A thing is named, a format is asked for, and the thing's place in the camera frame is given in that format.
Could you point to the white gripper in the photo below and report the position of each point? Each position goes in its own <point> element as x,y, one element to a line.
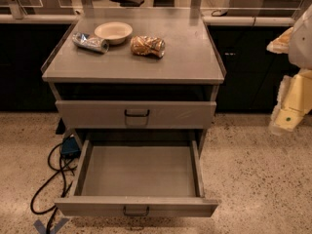
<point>302,41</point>

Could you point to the grey drawer cabinet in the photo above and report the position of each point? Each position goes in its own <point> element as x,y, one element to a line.
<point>188,71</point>

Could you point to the open grey middle drawer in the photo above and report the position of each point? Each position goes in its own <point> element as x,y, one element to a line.
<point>161,179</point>

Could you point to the crushed silver blue can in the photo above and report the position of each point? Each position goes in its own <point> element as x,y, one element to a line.
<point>90,42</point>

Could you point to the closed grey upper drawer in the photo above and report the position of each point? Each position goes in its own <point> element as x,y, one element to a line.
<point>121,114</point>

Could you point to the white bowl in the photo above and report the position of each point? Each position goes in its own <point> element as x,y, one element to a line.
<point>114,33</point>

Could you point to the black office chair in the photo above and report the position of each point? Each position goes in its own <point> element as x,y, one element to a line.
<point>129,3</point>

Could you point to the blue power box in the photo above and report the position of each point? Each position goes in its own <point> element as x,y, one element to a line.
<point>70,148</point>

